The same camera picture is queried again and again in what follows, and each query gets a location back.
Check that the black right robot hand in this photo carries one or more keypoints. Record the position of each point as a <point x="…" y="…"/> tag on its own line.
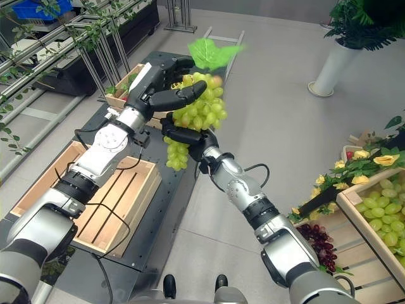
<point x="196" y="139"/>

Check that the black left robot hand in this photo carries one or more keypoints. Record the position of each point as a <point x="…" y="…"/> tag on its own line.
<point x="148" y="92"/>

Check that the green grape bunch with leaf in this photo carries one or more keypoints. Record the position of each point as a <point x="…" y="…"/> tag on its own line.
<point x="205" y="107"/>

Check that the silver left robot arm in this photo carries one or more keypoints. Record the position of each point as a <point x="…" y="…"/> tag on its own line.
<point x="101" y="152"/>

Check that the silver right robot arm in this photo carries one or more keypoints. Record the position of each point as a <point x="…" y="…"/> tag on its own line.
<point x="243" y="190"/>

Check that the wooden crate with mixed fruit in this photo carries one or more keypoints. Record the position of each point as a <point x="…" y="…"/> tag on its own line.
<point x="121" y="92"/>

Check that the black low table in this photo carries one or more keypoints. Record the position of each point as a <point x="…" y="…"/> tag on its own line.
<point x="171" y="196"/>

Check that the black cabinet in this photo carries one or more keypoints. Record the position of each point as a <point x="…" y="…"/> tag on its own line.
<point x="133" y="22"/>

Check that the green leafy vine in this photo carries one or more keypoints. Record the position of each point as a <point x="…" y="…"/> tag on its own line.
<point x="91" y="31"/>

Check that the empty wooden crate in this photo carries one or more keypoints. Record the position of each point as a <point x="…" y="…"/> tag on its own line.
<point x="126" y="196"/>

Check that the aluminium profile rack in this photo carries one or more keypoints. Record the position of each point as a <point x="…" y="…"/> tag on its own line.
<point x="47" y="47"/>

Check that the blue plastic bin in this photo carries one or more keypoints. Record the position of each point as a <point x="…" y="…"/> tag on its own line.
<point x="31" y="8"/>

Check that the red fruit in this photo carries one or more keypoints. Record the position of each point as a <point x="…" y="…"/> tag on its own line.
<point x="349" y="155"/>

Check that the tall white plant pot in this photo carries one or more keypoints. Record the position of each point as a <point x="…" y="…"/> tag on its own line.
<point x="335" y="66"/>

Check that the purple grape bunch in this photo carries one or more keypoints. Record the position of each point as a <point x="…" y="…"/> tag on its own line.
<point x="319" y="240"/>

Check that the yellow flower garland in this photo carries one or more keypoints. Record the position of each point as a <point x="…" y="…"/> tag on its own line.
<point x="357" y="168"/>

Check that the wooden crate with green grapes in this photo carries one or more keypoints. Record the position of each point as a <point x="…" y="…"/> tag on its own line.
<point x="357" y="221"/>

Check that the green grapes pile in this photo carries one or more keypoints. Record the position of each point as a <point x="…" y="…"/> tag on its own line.
<point x="386" y="212"/>

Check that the dark green potted plant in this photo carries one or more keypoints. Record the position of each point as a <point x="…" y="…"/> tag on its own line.
<point x="364" y="22"/>

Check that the large slatted wooden crate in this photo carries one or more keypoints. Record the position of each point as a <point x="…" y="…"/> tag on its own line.
<point x="354" y="269"/>

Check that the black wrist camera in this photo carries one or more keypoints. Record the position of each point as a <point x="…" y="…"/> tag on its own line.
<point x="141" y="137"/>

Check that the metal frame stand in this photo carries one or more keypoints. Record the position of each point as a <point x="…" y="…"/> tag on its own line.
<point x="180" y="16"/>

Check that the metal ladder frame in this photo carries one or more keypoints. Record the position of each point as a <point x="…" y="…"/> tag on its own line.
<point x="235" y="41"/>

